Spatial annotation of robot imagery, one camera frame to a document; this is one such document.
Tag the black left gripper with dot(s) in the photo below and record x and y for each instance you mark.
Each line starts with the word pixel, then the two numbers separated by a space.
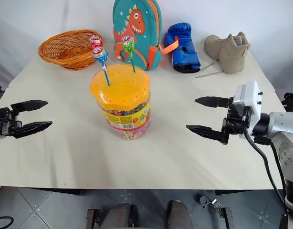
pixel 4 121

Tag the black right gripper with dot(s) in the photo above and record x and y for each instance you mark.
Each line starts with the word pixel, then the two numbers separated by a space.
pixel 235 121

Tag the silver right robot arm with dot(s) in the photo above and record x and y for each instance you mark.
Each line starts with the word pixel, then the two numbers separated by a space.
pixel 279 122

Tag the lollipop jar with yellow lid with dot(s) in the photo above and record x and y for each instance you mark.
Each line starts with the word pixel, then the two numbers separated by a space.
pixel 122 95

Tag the blue wrapped lollipop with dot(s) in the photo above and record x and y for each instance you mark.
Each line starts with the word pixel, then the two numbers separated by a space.
pixel 99 53

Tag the red wrapped lollipop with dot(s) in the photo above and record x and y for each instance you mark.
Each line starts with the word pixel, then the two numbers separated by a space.
pixel 94 41

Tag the green wrapped lollipop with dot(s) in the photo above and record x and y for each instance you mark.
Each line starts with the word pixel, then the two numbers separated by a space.
pixel 127 43

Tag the beige lace-up boot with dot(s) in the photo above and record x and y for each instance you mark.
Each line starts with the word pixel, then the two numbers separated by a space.
pixel 228 53

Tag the blue boxing glove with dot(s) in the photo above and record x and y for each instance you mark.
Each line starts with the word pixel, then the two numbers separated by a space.
pixel 184 52

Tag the orange wicker basket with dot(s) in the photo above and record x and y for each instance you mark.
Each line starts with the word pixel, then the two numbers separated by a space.
pixel 63 51

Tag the black caster wheel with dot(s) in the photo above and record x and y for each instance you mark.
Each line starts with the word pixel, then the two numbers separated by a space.
pixel 209 202

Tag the teal dinosaur backpack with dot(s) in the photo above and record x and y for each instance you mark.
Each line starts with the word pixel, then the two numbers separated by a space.
pixel 136 28

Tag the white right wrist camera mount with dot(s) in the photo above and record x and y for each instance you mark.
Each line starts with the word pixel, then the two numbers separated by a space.
pixel 249 96

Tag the black table frame bar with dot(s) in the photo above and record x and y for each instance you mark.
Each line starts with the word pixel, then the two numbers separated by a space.
pixel 55 191
pixel 244 192

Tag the rusty metal frame leg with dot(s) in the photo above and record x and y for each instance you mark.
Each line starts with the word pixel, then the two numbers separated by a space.
pixel 93 218
pixel 226 218

